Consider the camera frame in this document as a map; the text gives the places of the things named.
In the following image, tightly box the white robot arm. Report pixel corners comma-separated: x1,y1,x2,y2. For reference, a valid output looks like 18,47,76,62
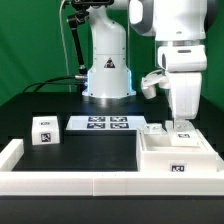
84,0,218,122

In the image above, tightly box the white cabinet body box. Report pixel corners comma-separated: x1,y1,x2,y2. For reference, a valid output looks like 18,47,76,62
136,129,218,173

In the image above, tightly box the black cable bundle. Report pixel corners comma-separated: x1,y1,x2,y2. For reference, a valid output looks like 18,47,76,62
22,75,88,94

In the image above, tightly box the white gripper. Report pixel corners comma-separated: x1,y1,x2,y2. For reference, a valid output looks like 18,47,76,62
157,45,207,130

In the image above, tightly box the grey hanging cable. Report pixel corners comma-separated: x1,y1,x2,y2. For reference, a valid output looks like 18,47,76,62
58,0,73,93

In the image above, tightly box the white U-shaped fence wall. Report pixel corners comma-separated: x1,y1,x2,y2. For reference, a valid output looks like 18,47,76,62
0,139,224,196

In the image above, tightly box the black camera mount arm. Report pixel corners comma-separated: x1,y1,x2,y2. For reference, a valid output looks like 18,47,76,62
66,0,113,79

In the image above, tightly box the white cabinet door panel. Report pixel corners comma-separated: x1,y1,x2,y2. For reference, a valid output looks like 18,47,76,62
165,121,200,147
139,123,166,135

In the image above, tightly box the small white cabinet top block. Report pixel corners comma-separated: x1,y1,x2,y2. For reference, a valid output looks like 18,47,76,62
31,116,60,145

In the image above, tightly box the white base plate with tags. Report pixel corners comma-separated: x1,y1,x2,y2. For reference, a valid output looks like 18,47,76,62
66,116,146,131

